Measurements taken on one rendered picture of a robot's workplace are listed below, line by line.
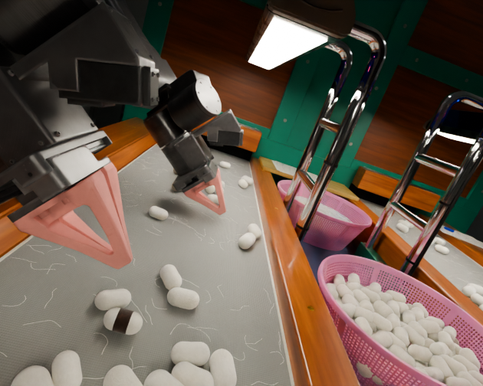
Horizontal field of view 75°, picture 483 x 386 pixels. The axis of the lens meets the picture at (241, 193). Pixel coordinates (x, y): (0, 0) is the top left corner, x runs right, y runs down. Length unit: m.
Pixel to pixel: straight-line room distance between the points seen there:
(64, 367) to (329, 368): 0.22
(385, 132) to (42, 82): 1.11
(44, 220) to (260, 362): 0.23
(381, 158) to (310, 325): 0.95
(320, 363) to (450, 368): 0.23
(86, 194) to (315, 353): 0.25
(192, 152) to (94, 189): 0.29
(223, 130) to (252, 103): 0.61
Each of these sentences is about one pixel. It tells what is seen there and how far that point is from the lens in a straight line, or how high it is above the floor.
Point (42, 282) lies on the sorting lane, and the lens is 0.36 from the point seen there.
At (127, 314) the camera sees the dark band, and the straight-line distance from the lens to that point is 0.31.
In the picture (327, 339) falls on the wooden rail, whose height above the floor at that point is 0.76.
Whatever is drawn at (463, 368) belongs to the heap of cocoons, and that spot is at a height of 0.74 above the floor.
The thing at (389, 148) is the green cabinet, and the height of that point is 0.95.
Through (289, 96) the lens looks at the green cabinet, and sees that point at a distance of 1.11.
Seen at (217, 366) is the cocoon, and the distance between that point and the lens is 0.29.
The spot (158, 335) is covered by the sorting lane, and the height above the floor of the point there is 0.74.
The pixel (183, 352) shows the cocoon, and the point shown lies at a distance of 0.29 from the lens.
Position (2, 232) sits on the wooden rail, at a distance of 0.41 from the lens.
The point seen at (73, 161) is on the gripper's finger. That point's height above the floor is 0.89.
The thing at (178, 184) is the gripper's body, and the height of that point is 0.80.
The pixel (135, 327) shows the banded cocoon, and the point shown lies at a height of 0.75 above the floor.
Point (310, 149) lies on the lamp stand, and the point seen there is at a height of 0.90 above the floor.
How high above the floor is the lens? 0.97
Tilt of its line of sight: 17 degrees down
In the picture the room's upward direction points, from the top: 20 degrees clockwise
